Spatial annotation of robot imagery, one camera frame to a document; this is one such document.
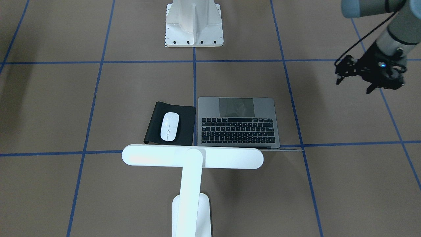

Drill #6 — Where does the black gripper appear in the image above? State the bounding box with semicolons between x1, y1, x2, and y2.
335;42;407;94

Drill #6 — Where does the grey laptop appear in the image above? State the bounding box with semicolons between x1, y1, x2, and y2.
196;96;302;152

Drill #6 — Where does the black mouse pad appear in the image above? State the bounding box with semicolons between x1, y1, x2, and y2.
143;101;196;146

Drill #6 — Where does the white computer mouse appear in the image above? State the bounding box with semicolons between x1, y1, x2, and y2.
160;112;180;142

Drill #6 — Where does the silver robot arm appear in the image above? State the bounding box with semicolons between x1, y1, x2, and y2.
334;0;421;94

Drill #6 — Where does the white desk lamp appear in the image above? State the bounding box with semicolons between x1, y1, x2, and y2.
122;144;264;237

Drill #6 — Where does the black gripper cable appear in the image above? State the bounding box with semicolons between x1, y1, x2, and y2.
335;10;399;66

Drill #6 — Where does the white pedestal column base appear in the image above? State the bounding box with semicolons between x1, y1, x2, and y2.
164;0;224;48

